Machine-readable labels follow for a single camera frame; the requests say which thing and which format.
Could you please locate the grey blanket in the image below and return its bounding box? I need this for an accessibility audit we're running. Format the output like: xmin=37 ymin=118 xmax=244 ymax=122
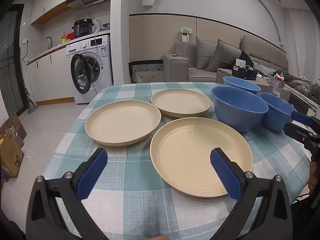
xmin=255 ymin=60 xmax=320 ymax=115

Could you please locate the cardboard box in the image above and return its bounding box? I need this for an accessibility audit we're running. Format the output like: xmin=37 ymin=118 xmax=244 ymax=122
xmin=0 ymin=129 xmax=25 ymax=178

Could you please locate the small grey box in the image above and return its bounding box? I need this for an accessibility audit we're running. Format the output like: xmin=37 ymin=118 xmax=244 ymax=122
xmin=267 ymin=74 xmax=285 ymax=89

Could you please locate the dark jacket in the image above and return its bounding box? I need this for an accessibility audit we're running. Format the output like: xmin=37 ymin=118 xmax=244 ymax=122
xmin=240 ymin=51 xmax=260 ymax=68

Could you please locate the brown patterned box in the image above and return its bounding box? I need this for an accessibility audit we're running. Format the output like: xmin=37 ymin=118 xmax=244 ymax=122
xmin=0 ymin=113 xmax=27 ymax=143

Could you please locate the purple bag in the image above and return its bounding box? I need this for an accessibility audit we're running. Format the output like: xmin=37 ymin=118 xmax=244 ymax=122
xmin=0 ymin=167 xmax=10 ymax=185

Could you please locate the black box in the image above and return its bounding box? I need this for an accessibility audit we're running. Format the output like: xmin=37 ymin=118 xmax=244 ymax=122
xmin=231 ymin=65 xmax=258 ymax=80

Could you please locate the grey sofa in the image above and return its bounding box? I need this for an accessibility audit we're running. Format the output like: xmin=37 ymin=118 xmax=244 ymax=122
xmin=163 ymin=40 xmax=250 ymax=83

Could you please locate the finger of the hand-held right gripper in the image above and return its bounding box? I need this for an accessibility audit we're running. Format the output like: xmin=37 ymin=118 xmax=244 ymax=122
xmin=283 ymin=121 xmax=320 ymax=145
xmin=291 ymin=111 xmax=320 ymax=128

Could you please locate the large blue bowl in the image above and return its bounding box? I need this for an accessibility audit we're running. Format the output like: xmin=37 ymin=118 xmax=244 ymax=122
xmin=211 ymin=86 xmax=269 ymax=132

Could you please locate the plastic water bottle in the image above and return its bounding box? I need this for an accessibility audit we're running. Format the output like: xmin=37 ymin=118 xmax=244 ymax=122
xmin=272 ymin=77 xmax=285 ymax=97

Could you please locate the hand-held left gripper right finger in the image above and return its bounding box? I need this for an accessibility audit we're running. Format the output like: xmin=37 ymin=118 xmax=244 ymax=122
xmin=210 ymin=148 xmax=293 ymax=240

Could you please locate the white box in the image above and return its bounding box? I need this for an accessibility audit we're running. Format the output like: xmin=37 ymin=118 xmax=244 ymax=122
xmin=235 ymin=59 xmax=254 ymax=68

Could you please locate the white wall cabinet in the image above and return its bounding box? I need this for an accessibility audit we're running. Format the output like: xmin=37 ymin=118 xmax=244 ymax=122
xmin=30 ymin=0 xmax=88 ymax=25

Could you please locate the grey cushion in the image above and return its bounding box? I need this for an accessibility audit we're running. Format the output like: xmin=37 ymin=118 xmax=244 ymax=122
xmin=195 ymin=37 xmax=220 ymax=70
xmin=206 ymin=39 xmax=242 ymax=73

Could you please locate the dark glass door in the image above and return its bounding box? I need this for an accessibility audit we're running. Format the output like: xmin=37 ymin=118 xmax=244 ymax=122
xmin=0 ymin=4 xmax=25 ymax=118

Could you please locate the teal checked tablecloth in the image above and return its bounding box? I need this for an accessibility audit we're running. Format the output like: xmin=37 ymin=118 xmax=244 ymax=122
xmin=41 ymin=82 xmax=310 ymax=240

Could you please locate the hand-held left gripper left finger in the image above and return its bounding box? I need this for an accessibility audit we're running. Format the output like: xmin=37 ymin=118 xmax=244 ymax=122
xmin=26 ymin=148 xmax=110 ymax=240

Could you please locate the beige padded headboard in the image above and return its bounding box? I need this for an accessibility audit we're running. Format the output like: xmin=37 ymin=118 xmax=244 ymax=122
xmin=241 ymin=34 xmax=289 ymax=73

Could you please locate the white kitchen base cabinet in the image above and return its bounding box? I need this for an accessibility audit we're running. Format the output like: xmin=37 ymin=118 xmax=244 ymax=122
xmin=26 ymin=47 xmax=75 ymax=105

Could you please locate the grey floor mop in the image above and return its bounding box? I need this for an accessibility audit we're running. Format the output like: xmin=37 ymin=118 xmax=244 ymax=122
xmin=24 ymin=80 xmax=39 ymax=115

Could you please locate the white washing machine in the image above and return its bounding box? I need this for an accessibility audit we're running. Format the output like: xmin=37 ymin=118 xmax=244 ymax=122
xmin=66 ymin=34 xmax=114 ymax=105

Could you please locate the black pressure cooker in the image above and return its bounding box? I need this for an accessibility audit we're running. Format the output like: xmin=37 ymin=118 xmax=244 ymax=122
xmin=72 ymin=19 xmax=95 ymax=39

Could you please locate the white curtain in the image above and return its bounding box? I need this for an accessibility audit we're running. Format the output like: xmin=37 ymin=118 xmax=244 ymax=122
xmin=282 ymin=5 xmax=320 ymax=85

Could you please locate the beige plate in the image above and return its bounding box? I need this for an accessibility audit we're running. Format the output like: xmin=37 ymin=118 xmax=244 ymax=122
xmin=151 ymin=88 xmax=212 ymax=118
xmin=85 ymin=100 xmax=162 ymax=147
xmin=150 ymin=117 xmax=253 ymax=198

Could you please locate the grey side cabinet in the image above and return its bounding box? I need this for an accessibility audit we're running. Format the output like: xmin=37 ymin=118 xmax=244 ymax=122
xmin=216 ymin=67 xmax=292 ymax=103

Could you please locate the black white patterned bag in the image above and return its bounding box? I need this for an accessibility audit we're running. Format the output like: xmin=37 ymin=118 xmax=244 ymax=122
xmin=128 ymin=60 xmax=164 ymax=83

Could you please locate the white wall switch panel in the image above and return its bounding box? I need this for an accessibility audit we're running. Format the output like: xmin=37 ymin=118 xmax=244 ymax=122
xmin=179 ymin=27 xmax=193 ymax=43

